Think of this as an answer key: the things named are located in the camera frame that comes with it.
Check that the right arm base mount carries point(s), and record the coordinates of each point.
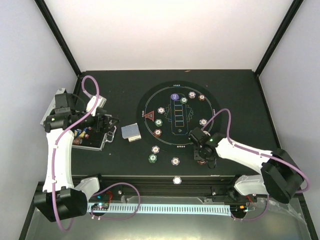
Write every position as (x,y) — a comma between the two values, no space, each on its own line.
(239,204)

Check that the red poker chip stack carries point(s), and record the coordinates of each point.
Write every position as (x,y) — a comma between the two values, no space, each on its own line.
(201,162)

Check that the chips inside case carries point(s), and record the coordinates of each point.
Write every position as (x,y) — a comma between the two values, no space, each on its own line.
(80,135)

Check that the red triangular dealer button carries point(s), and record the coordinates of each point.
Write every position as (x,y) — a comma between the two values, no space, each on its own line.
(150,115)

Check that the white slotted cable duct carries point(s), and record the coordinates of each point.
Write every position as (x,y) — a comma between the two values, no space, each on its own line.
(148,208)

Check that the blue playing card deck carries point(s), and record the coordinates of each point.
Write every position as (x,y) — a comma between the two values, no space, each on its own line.
(130,131)

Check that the aluminium poker chip case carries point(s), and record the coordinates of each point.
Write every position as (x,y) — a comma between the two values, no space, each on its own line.
(97,140)

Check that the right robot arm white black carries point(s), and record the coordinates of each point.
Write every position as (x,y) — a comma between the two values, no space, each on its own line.
(277,174)

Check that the round black poker mat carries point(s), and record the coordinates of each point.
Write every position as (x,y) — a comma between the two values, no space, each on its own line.
(178,119)

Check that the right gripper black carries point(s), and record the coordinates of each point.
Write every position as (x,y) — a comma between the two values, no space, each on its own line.
(197,157)

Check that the blue poker chip stack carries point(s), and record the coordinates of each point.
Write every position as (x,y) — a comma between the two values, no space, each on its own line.
(175,161)

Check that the white chip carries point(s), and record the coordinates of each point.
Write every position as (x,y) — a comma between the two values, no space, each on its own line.
(177,180)

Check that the white card box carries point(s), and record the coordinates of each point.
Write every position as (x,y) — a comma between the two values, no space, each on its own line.
(134,138)

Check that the red chip mat top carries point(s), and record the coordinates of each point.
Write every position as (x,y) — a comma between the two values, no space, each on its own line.
(201,97)

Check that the green poker chip stack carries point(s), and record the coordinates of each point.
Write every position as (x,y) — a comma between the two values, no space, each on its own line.
(152,158)

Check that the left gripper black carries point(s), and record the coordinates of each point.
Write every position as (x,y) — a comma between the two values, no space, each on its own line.
(104,128)

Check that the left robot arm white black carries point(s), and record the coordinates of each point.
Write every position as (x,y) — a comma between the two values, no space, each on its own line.
(60,198)

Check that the purple round blind button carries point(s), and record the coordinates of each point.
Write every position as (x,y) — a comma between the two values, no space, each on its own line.
(175,97)

